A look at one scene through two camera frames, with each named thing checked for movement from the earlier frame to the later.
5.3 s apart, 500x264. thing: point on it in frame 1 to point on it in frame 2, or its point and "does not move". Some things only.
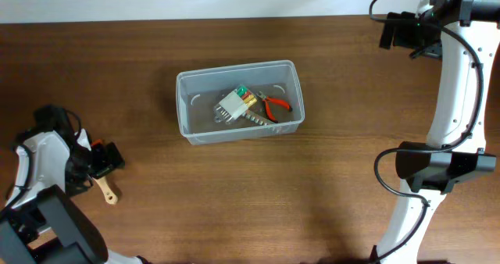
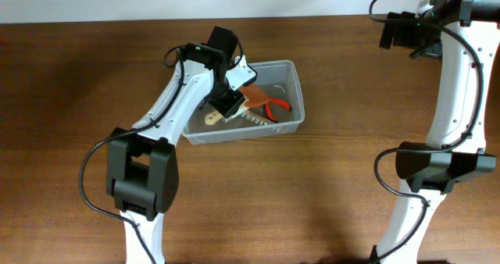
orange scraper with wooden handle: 110,196 to 255,94
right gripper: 403,33 does not move
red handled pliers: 267,101 does not move
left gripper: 104,164 to 228,105
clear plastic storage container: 199,91 does not move
